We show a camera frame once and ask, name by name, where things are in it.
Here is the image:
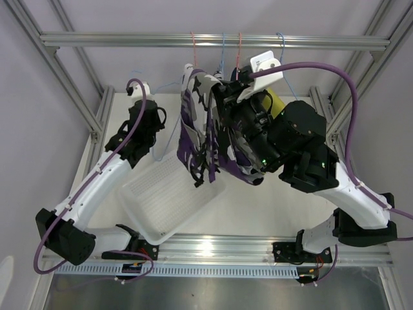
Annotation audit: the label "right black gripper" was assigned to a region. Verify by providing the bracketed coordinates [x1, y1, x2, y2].
[210, 79, 281, 171]

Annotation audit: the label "light blue hanger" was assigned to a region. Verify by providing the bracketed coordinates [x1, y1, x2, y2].
[274, 32, 301, 101]
[128, 69, 183, 162]
[218, 32, 225, 74]

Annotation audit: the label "olive yellow trousers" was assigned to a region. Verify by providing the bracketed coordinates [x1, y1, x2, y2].
[263, 88, 286, 119]

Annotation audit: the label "purple camouflage trousers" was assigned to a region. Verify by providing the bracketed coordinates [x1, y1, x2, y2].
[177, 63, 264, 187]

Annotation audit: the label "white plastic basket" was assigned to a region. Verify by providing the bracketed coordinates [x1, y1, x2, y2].
[117, 151, 226, 245]

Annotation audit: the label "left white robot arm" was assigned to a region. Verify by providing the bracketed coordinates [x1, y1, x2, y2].
[35, 99, 166, 265]

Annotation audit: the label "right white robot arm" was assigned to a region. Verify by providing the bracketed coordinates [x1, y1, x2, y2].
[212, 81, 398, 261]

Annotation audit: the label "navy blue trousers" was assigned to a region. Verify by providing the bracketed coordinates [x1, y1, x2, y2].
[230, 67, 241, 82]

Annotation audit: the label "grey white printed trousers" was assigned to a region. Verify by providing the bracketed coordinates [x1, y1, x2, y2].
[213, 68, 224, 81]

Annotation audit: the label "right pink hanger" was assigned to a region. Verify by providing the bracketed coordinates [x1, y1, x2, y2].
[235, 32, 242, 81]

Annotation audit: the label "pink hanger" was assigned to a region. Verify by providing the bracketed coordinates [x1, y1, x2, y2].
[190, 31, 199, 67]
[235, 32, 242, 81]

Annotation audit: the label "left pink hanger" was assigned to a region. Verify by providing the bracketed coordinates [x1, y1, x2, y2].
[190, 31, 199, 67]

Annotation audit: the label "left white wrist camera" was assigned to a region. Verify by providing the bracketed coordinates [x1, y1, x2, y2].
[124, 81, 152, 99]

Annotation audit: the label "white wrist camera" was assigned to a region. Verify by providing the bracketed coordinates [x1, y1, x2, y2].
[124, 81, 152, 99]
[237, 50, 283, 103]

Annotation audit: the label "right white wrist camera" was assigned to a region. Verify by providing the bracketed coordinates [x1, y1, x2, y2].
[237, 50, 283, 103]

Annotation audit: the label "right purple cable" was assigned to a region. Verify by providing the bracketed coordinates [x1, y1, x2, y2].
[250, 61, 413, 220]

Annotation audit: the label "purple cable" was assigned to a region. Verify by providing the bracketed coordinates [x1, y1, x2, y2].
[33, 78, 147, 275]
[250, 61, 413, 220]

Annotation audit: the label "aluminium frame left struts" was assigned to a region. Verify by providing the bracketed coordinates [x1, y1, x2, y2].
[5, 1, 114, 150]

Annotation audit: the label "aluminium frame struts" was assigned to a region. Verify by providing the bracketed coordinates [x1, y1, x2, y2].
[5, 1, 114, 150]
[308, 1, 412, 158]

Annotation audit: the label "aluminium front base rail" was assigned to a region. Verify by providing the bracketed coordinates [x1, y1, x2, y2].
[41, 229, 394, 271]

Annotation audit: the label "aluminium hanging rail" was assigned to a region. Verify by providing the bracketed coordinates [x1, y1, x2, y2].
[40, 32, 390, 52]

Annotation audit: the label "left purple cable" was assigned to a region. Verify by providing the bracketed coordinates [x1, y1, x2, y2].
[33, 78, 147, 275]

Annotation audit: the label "grey slotted cable duct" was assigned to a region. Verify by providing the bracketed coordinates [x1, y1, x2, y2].
[55, 262, 317, 280]

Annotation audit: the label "aluminium frame right struts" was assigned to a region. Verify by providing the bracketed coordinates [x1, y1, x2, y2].
[308, 1, 412, 158]

